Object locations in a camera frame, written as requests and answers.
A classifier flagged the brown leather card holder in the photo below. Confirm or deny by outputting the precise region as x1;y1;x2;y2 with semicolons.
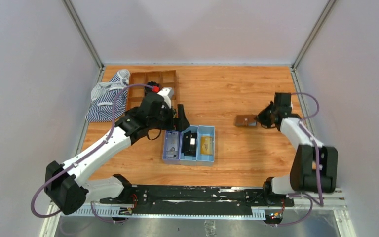
234;115;257;127

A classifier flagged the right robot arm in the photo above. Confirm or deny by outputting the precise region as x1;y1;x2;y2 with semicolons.
255;102;338;206

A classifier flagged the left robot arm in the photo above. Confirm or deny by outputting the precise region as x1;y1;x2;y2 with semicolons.
44;92;190;215

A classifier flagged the grey card in box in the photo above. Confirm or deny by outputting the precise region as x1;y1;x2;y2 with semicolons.
166;132;179;158

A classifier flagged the black card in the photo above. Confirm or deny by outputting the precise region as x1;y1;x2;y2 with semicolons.
181;131;197;157

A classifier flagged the gold VIP card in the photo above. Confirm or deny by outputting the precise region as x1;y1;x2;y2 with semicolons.
200;136;214;156

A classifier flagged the blue three-compartment box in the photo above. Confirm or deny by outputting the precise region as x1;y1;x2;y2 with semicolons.
162;125;215;166

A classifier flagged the black rolled belt top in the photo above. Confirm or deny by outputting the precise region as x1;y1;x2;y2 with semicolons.
147;81;160;87

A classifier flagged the brown wooden grid tray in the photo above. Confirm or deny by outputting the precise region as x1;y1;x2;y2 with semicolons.
124;70;178;114

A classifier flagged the striped blue white cloth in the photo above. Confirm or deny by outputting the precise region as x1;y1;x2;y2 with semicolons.
85;69;130;123

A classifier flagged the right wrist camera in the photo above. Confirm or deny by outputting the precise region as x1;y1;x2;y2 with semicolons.
274;92;292;107

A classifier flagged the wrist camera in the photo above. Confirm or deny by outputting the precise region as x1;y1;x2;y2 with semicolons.
157;87;174;108
274;92;292;107

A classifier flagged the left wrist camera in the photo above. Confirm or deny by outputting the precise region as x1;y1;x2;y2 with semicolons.
157;87;174;108

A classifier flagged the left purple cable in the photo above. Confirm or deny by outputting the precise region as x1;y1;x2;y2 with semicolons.
30;83;159;219

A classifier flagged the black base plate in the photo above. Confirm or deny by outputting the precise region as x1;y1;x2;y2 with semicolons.
100;185;294;216

